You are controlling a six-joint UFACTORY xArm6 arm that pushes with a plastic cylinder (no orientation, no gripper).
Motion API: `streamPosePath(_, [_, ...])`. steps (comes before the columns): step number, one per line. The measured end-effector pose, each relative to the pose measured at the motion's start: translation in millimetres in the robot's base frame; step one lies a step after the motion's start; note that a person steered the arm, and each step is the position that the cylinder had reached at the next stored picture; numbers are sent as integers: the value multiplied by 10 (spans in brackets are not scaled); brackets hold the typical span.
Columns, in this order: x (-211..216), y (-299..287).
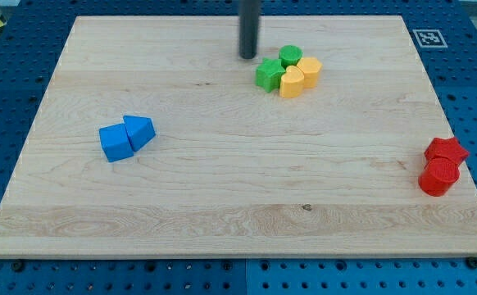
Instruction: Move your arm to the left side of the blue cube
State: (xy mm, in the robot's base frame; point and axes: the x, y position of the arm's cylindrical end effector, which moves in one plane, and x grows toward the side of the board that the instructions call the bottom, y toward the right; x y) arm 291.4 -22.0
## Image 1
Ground blue cube block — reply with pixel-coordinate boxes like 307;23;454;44
98;123;134;162

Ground green star block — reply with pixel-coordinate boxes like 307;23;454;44
255;57;285;93

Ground yellow heart block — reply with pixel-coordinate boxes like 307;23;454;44
279;66;304;98

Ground light wooden board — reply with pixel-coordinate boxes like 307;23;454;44
0;16;477;260

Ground blue triangular prism block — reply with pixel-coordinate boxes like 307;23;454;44
123;116;156;152

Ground green cylinder block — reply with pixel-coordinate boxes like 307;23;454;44
279;44;302;68

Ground yellow pentagon block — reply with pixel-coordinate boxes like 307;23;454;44
297;57;323;89

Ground red cylinder block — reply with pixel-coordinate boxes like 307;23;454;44
418;158;460;197

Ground red star block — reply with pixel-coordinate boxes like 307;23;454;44
424;137;470;166

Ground white fiducial marker tag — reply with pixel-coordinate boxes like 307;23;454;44
412;29;447;48

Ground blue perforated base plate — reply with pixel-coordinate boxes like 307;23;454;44
0;1;477;294

